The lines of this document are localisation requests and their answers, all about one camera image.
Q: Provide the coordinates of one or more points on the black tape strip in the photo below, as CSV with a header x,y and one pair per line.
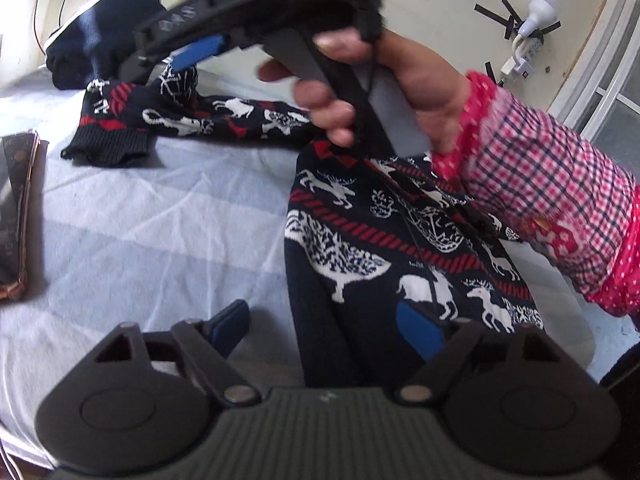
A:
x,y
548,28
510,30
492,14
511,10
492,73

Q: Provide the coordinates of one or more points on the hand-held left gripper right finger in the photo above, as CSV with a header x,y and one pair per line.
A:
x,y
417,332

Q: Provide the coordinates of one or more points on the black flat packet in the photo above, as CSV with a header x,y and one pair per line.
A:
x,y
12,210

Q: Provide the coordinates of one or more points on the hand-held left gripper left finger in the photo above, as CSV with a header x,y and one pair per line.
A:
x,y
230,327

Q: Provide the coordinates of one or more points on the white power strip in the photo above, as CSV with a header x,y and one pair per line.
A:
x,y
527,47

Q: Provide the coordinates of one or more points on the navy reindeer pattern sweater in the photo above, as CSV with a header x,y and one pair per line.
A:
x,y
350,240

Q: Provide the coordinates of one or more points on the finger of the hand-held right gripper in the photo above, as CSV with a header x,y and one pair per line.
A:
x,y
142,70
200,52

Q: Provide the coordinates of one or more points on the person's right hand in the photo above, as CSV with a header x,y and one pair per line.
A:
x,y
425,95

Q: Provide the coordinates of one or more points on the white light bulb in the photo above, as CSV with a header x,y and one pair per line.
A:
x,y
539,12

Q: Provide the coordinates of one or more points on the dark folded garment white stripe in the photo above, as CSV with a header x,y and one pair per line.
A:
x,y
90,45

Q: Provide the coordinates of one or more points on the white plug adapter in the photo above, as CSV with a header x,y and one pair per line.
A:
x,y
517,70

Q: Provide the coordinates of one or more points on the white window frame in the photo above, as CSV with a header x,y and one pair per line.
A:
x,y
600,60

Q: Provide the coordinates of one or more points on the person's right forearm plaid sleeve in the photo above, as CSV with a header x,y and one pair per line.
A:
x,y
540,175

